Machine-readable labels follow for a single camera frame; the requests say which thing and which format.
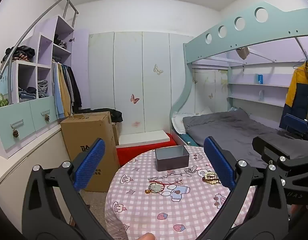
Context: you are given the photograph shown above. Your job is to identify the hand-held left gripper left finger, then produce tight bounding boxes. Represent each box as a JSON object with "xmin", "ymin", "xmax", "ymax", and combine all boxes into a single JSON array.
[{"xmin": 22, "ymin": 138, "xmax": 112, "ymax": 240}]

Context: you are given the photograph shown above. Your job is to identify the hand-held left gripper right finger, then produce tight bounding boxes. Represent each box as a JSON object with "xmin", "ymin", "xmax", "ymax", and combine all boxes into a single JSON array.
[{"xmin": 203, "ymin": 136, "xmax": 290, "ymax": 240}]

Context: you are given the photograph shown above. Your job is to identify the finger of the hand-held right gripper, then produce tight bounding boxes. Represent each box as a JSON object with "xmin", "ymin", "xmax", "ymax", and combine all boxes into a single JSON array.
[
  {"xmin": 284, "ymin": 113, "xmax": 308, "ymax": 140},
  {"xmin": 252, "ymin": 134, "xmax": 308, "ymax": 193}
]

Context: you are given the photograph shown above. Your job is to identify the red and cream bead bracelet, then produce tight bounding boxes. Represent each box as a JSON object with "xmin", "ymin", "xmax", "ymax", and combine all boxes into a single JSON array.
[{"xmin": 202, "ymin": 171, "xmax": 221, "ymax": 185}]

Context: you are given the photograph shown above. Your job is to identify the grey rectangular box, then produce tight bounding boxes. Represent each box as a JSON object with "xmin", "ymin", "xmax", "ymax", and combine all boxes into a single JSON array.
[{"xmin": 155, "ymin": 145, "xmax": 190, "ymax": 172}]

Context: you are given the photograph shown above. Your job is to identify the person's left hand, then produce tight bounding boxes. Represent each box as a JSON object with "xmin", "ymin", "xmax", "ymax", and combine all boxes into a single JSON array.
[{"xmin": 136, "ymin": 232, "xmax": 155, "ymax": 240}]

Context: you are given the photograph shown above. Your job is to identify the yellow and navy jacket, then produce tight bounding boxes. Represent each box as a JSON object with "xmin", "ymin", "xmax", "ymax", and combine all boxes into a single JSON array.
[{"xmin": 279, "ymin": 61, "xmax": 308, "ymax": 132}]

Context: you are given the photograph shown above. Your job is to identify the large cardboard box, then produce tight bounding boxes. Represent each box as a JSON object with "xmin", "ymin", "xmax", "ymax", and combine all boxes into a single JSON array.
[{"xmin": 60, "ymin": 111, "xmax": 120, "ymax": 192}]

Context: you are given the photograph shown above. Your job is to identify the grey blanket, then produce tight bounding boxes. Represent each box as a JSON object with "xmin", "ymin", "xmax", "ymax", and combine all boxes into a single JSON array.
[{"xmin": 182, "ymin": 109, "xmax": 308, "ymax": 168}]

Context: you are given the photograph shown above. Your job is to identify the teal bed sheet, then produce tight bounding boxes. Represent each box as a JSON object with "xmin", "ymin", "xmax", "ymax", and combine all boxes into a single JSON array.
[{"xmin": 180, "ymin": 133, "xmax": 199, "ymax": 147}]

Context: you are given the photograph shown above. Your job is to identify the black bag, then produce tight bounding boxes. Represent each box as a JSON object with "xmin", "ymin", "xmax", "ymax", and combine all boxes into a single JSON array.
[{"xmin": 81, "ymin": 109, "xmax": 124, "ymax": 123}]

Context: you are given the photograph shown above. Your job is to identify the white pillow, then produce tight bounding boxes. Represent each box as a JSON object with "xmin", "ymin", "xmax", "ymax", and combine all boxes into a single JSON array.
[{"xmin": 172, "ymin": 107, "xmax": 212, "ymax": 134}]

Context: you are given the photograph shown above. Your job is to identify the metal clothes hanger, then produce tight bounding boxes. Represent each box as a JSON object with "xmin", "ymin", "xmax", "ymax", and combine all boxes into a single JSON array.
[{"xmin": 293, "ymin": 59, "xmax": 308, "ymax": 69}]

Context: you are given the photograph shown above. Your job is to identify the white board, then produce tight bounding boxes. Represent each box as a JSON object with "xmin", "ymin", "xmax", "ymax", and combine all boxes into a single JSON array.
[{"xmin": 118, "ymin": 130, "xmax": 171, "ymax": 148}]

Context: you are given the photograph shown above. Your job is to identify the round gold rimmed pendant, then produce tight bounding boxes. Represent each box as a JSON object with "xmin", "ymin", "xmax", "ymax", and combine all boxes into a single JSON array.
[{"xmin": 148, "ymin": 182, "xmax": 165, "ymax": 193}]

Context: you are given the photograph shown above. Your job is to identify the row of hanging clothes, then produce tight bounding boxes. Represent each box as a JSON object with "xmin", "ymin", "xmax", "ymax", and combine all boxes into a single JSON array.
[{"xmin": 52, "ymin": 60, "xmax": 82, "ymax": 119}]

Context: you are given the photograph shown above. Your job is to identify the beige cloth bag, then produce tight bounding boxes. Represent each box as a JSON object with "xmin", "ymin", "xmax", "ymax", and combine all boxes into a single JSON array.
[{"xmin": 235, "ymin": 46, "xmax": 250, "ymax": 60}]

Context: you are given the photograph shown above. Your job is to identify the folded grey clothes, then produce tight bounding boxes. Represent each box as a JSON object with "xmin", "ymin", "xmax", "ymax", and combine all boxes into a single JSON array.
[{"xmin": 37, "ymin": 80, "xmax": 49, "ymax": 98}]

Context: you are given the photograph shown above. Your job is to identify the folded blue jeans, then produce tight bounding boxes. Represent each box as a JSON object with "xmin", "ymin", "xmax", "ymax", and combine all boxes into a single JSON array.
[{"xmin": 18, "ymin": 87, "xmax": 37, "ymax": 103}]

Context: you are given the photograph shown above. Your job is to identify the white wardrobe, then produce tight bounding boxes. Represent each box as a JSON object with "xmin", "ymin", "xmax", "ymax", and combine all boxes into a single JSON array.
[{"xmin": 88, "ymin": 31, "xmax": 194, "ymax": 134}]

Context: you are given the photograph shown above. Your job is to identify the purple and teal stair cabinet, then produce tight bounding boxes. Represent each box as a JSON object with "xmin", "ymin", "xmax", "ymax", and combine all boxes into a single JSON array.
[{"xmin": 0, "ymin": 16, "xmax": 90, "ymax": 159}]

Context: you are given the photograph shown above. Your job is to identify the dark clothes on shelf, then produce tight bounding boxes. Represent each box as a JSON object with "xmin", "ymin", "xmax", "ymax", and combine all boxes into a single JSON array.
[{"xmin": 53, "ymin": 34, "xmax": 67, "ymax": 49}]

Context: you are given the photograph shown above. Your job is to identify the pile of black clothes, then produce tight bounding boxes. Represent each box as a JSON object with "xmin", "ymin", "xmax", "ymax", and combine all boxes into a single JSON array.
[{"xmin": 1, "ymin": 45, "xmax": 35, "ymax": 63}]

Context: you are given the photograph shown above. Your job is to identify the grey metal handrail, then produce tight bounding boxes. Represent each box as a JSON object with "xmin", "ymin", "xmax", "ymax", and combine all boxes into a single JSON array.
[{"xmin": 0, "ymin": 0, "xmax": 79, "ymax": 103}]

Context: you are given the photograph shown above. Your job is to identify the silver chain necklace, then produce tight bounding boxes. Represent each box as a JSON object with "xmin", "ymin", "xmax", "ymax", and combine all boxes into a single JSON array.
[{"xmin": 149, "ymin": 166, "xmax": 202, "ymax": 182}]

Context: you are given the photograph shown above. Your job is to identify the red string bracelet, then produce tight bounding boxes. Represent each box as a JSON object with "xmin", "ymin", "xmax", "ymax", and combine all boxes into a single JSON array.
[{"xmin": 149, "ymin": 178, "xmax": 181, "ymax": 188}]

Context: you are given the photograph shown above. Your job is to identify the teal bunk bed frame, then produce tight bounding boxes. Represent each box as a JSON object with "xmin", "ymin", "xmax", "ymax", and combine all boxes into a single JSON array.
[{"xmin": 170, "ymin": 1, "xmax": 308, "ymax": 145}]

